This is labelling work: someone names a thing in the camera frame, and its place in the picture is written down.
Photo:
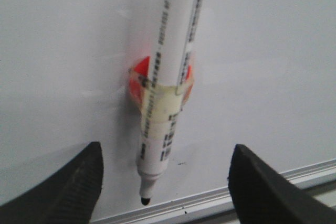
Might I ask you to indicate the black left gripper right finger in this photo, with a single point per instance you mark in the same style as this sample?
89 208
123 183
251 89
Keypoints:
261 195

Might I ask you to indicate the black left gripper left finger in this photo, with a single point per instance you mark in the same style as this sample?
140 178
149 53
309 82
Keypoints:
67 196

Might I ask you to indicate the white whiteboard marker pen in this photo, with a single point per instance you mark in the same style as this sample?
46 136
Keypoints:
175 27

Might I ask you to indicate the red round magnet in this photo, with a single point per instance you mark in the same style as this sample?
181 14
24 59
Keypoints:
138 74

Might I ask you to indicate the white whiteboard with aluminium frame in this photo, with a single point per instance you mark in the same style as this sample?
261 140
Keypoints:
264 77

